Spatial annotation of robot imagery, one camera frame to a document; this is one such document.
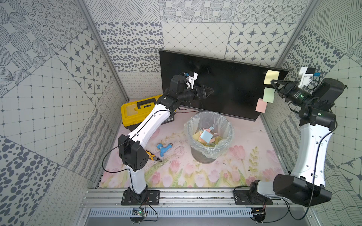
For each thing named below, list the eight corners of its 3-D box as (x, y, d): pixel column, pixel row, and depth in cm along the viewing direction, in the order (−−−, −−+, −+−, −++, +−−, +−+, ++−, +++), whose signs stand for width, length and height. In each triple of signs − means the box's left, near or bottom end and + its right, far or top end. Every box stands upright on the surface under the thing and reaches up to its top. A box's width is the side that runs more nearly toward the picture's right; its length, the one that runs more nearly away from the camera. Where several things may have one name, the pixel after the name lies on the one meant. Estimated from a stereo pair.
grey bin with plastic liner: (197, 173, 84) (201, 156, 63) (185, 140, 99) (185, 116, 78) (230, 161, 89) (244, 141, 68) (213, 131, 104) (220, 106, 82)
